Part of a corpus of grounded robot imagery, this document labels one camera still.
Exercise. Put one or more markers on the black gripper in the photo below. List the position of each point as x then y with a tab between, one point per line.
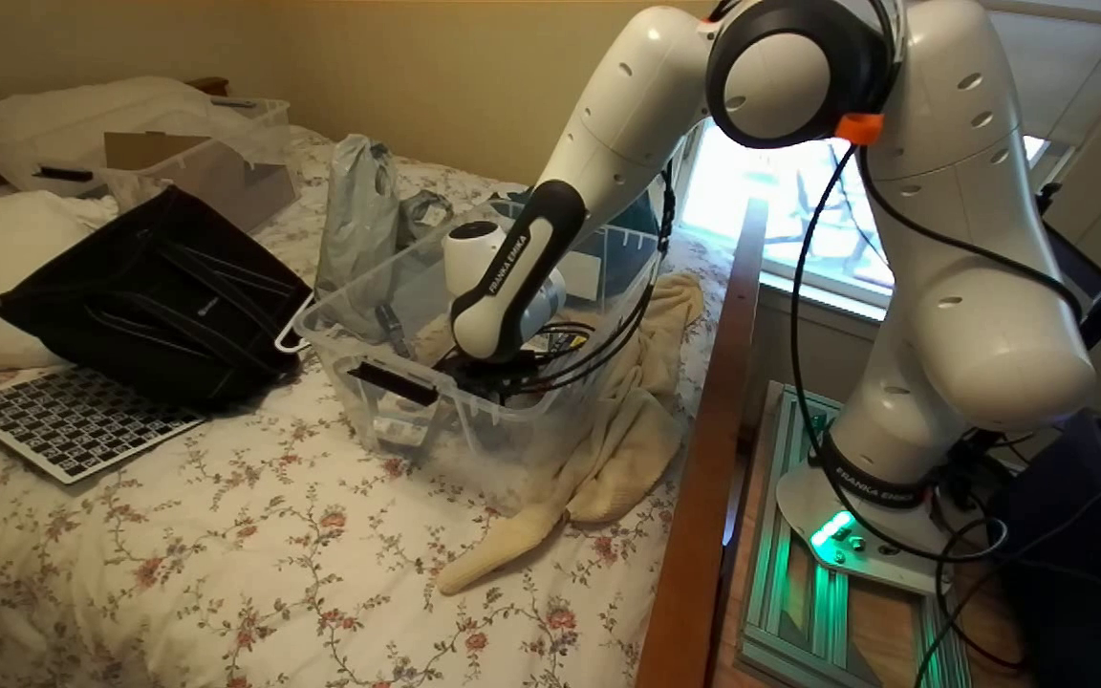
498	368

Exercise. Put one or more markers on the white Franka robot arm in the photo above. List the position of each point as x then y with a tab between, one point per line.
957	329

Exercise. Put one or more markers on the black container latch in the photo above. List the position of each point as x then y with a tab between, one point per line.
391	383

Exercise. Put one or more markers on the clear plastic storage container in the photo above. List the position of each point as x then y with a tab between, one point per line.
345	319

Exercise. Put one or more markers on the beige towel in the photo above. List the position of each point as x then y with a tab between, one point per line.
601	471

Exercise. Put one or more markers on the grey crumpled plastic bag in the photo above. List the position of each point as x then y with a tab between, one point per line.
421	224

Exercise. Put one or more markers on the white hanger hook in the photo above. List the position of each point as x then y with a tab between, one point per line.
282	341

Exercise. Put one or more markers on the clear plastic bag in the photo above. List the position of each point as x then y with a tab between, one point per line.
358	203

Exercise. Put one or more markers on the brown wooden footboard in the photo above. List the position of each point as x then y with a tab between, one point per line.
704	509

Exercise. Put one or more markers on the floral bedsheet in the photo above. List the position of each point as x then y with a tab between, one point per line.
256	561

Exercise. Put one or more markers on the bright window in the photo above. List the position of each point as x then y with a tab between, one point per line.
728	194

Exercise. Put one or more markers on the brown cardboard box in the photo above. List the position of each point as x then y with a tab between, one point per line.
220	185

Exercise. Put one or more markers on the dark fabric bag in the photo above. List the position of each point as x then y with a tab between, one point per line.
154	309

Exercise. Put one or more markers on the green lit robot platform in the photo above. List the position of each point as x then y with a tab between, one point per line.
779	600

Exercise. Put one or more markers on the dark blue chair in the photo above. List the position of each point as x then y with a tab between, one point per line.
1085	575

